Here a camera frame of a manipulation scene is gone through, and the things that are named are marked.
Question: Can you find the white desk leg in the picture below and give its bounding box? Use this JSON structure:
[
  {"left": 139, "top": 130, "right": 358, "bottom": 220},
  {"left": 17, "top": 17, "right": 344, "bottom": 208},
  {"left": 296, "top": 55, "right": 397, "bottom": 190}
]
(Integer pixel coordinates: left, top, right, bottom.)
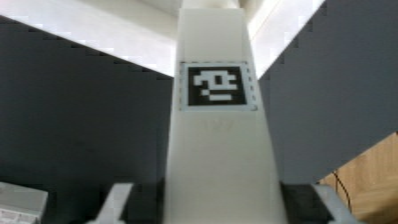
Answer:
[{"left": 164, "top": 7, "right": 289, "bottom": 224}]

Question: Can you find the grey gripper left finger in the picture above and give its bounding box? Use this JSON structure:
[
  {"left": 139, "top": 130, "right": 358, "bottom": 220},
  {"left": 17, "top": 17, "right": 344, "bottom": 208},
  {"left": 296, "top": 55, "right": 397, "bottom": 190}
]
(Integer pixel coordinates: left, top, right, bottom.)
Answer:
[{"left": 86, "top": 183, "right": 134, "bottom": 224}]

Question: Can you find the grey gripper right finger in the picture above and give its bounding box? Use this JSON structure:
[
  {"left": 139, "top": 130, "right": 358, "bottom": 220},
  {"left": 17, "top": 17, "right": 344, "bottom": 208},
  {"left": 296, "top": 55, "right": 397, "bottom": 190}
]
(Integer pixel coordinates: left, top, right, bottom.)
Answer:
[{"left": 313, "top": 185, "right": 367, "bottom": 224}]

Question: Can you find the white desk top tray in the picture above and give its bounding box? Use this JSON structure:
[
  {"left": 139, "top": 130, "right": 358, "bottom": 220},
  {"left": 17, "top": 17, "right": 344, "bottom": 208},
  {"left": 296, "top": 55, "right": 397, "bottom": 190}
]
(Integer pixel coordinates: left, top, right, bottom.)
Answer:
[{"left": 0, "top": 0, "right": 328, "bottom": 75}]

